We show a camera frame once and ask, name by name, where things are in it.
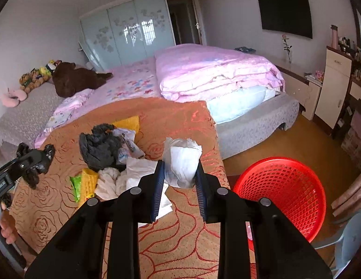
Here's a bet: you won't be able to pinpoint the orange rose pattern blanket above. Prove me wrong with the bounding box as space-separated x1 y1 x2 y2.
9 97 227 279

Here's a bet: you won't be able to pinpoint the white tissue ball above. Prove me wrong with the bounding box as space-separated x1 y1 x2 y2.
162 136 203 189

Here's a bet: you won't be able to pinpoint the pink plush toy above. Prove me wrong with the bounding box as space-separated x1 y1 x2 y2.
0 89 27 107

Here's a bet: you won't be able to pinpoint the white pillow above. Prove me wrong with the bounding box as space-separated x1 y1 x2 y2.
206 86 281 124

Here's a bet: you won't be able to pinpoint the row of cosmetic bottles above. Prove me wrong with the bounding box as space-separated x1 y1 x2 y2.
338 35 361 82

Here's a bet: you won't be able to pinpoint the clear printed plastic wrapper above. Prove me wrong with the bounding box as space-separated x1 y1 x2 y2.
112 128 145 166

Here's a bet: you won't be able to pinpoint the red plastic mesh basket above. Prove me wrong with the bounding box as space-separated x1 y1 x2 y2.
232 157 326 252

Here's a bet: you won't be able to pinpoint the pink floral bed sheet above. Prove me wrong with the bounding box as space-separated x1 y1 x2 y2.
33 57 169 149

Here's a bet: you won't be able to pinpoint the pink storage boxes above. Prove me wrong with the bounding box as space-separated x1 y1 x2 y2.
340 113 361 163

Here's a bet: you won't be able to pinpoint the black wall television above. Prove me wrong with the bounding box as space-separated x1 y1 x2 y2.
258 0 313 39

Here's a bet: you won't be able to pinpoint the yellow brown plush toy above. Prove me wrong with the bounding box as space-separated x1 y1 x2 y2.
19 67 53 93

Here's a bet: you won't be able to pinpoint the light blue plastic chair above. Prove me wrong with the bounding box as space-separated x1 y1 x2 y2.
311 209 361 274

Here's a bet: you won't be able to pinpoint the yellow green scouring sponge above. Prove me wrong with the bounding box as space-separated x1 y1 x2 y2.
78 169 99 208

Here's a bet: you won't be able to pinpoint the pink printed children's cloth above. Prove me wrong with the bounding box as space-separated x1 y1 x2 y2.
44 89 95 128

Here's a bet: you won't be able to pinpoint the bedroom door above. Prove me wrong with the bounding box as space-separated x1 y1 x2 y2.
165 0 207 47

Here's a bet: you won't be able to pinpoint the pink curtain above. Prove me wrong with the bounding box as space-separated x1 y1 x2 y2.
332 169 361 217

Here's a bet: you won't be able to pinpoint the green snack wrapper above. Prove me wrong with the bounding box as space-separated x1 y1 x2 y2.
69 173 88 202

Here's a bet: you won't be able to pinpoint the pink rose in vase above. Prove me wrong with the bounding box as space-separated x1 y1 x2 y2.
281 34 294 64

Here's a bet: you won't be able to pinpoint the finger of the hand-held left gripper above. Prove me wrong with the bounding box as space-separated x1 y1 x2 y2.
10 149 51 178

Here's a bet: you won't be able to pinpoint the dark dressing table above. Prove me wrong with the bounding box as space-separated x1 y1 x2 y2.
332 76 361 166

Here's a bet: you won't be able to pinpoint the cream nightstand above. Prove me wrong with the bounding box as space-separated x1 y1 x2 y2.
275 61 323 121

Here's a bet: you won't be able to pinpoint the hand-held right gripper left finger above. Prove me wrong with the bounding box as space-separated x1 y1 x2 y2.
25 160 169 279

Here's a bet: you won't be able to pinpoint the pink thermos bottle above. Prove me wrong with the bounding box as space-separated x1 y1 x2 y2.
330 25 339 48

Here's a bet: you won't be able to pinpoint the cream tall cabinet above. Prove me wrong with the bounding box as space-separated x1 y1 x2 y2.
314 46 354 130

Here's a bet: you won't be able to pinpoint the grey upholstered bed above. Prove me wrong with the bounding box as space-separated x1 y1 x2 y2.
0 43 300 163

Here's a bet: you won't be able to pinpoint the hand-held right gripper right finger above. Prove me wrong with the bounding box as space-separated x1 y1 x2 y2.
195 160 334 279

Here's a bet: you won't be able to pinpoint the yellow mesh sponge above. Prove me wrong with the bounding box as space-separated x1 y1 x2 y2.
112 115 140 133

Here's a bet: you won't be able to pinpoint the folded pink quilt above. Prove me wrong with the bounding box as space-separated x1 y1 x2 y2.
154 43 286 103

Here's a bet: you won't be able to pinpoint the small black yellow plush toy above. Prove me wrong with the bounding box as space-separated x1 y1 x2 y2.
45 60 63 72

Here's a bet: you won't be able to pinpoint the glass door flower wardrobe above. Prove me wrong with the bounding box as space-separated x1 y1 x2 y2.
79 0 177 72

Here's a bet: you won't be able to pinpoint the person's left hand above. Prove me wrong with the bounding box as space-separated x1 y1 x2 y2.
0 202 17 245

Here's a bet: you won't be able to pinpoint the black plastic bag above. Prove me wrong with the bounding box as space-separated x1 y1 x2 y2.
17 142 56 189

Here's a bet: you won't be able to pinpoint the dark grey crumpled cloth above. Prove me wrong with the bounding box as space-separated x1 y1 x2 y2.
79 123 126 173

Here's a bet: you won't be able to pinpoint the brown teddy bear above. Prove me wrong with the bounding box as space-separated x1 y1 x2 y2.
51 62 114 98

